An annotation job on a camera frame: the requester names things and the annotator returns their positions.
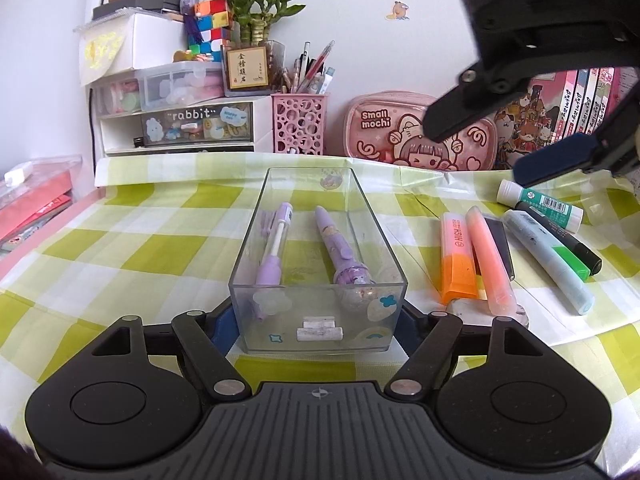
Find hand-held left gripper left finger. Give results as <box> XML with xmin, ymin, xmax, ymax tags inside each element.
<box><xmin>92</xmin><ymin>300</ymin><xmax>252</xmax><ymax>402</ymax></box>

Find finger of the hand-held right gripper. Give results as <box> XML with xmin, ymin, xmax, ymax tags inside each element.
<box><xmin>422</xmin><ymin>60</ymin><xmax>532</xmax><ymax>144</ymax></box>
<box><xmin>514</xmin><ymin>92</ymin><xmax>640</xmax><ymax>189</ymax></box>

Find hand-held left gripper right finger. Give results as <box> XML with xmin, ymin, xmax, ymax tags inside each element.
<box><xmin>384</xmin><ymin>302</ymin><xmax>538</xmax><ymax>402</ymax></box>

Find orange highlighter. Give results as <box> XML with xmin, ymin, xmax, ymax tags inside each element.
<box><xmin>440</xmin><ymin>211</ymin><xmax>488</xmax><ymax>306</ymax></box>

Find black marker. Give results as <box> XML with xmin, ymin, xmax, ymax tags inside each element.
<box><xmin>514</xmin><ymin>200</ymin><xmax>603</xmax><ymax>277</ymax></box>

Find round pink highlighter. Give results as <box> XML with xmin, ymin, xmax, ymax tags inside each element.
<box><xmin>465</xmin><ymin>206</ymin><xmax>516</xmax><ymax>317</ymax></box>

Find clear plastic organizer box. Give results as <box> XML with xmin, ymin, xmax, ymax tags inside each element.
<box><xmin>228</xmin><ymin>166</ymin><xmax>408</xmax><ymax>357</ymax></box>

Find light blue marker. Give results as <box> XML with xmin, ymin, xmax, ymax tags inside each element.
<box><xmin>501</xmin><ymin>209</ymin><xmax>596</xmax><ymax>317</ymax></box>

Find green highlighter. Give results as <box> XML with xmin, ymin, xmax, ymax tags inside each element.
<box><xmin>552</xmin><ymin>244</ymin><xmax>592</xmax><ymax>282</ymax></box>

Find dirty white eraser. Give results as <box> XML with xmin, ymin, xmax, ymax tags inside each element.
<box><xmin>445</xmin><ymin>297</ymin><xmax>531</xmax><ymax>331</ymax></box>

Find pink spine comic book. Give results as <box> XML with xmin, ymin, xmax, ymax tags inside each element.
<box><xmin>494</xmin><ymin>71</ymin><xmax>568</xmax><ymax>170</ymax></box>

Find green and white glue stick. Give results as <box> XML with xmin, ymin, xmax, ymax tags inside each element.
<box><xmin>496</xmin><ymin>179</ymin><xmax>585</xmax><ymax>233</ymax></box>

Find upright comic book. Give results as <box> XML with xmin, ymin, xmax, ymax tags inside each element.
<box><xmin>575</xmin><ymin>68</ymin><xmax>593</xmax><ymax>136</ymax></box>
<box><xmin>589</xmin><ymin>67</ymin><xmax>607</xmax><ymax>135</ymax></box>
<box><xmin>602</xmin><ymin>66</ymin><xmax>623</xmax><ymax>121</ymax></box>

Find purple and white pen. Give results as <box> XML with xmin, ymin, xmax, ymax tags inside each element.
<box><xmin>254</xmin><ymin>202</ymin><xmax>295</xmax><ymax>321</ymax></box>

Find pink cartoon pencil case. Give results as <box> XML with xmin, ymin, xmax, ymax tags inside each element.
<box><xmin>342</xmin><ymin>91</ymin><xmax>498</xmax><ymax>171</ymax></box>

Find green checked tablecloth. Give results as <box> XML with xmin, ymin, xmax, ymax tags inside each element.
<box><xmin>0</xmin><ymin>152</ymin><xmax>640</xmax><ymax>480</ymax></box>

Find flat black case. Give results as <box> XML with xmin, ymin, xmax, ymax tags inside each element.
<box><xmin>482</xmin><ymin>216</ymin><xmax>516</xmax><ymax>282</ymax></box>

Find purple cartoon character pen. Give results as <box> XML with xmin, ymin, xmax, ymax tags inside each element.
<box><xmin>314</xmin><ymin>205</ymin><xmax>381</xmax><ymax>316</ymax></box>

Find bunch of pens in holder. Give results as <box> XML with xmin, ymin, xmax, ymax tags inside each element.
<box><xmin>280</xmin><ymin>40</ymin><xmax>337</xmax><ymax>96</ymax></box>

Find pink perforated pen holder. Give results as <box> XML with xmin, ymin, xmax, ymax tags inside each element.
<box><xmin>270</xmin><ymin>91</ymin><xmax>331</xmax><ymax>156</ymax></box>

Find white drawer cabinet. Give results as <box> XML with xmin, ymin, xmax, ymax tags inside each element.
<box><xmin>97</xmin><ymin>95</ymin><xmax>274</xmax><ymax>157</ymax></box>

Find red flat box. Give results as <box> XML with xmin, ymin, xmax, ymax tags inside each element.
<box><xmin>0</xmin><ymin>155</ymin><xmax>83</xmax><ymax>258</ymax></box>

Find small framed sign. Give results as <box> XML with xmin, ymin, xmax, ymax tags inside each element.
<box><xmin>225</xmin><ymin>46</ymin><xmax>271</xmax><ymax>92</ymax></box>

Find bamboo plant in glass vase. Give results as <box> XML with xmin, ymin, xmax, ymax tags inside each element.
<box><xmin>215</xmin><ymin>0</ymin><xmax>307</xmax><ymax>98</ymax></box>

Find clear storage drawers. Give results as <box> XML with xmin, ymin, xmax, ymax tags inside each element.
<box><xmin>92</xmin><ymin>62</ymin><xmax>226</xmax><ymax>116</ymax></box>

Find white rectangular eraser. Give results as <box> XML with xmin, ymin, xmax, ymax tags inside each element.
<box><xmin>5</xmin><ymin>162</ymin><xmax>34</xmax><ymax>186</ymax></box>

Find person's fuzzy clothing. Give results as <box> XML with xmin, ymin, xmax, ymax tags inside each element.
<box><xmin>0</xmin><ymin>425</ymin><xmax>38</xmax><ymax>480</ymax></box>

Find small colourful toy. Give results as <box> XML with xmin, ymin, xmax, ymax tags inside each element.
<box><xmin>172</xmin><ymin>49</ymin><xmax>223</xmax><ymax>64</ymax></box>

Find colourful puzzle cube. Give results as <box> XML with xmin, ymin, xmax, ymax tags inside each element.
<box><xmin>186</xmin><ymin>0</ymin><xmax>236</xmax><ymax>63</ymax></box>

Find white storage box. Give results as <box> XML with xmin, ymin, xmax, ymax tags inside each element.
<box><xmin>74</xmin><ymin>9</ymin><xmax>188</xmax><ymax>73</ymax></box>

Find yellow sticker sheet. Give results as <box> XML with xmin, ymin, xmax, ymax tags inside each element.
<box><xmin>81</xmin><ymin>30</ymin><xmax>126</xmax><ymax>87</ymax></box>

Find black flat box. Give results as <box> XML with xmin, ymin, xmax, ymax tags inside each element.
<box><xmin>92</xmin><ymin>0</ymin><xmax>185</xmax><ymax>20</ymax></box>

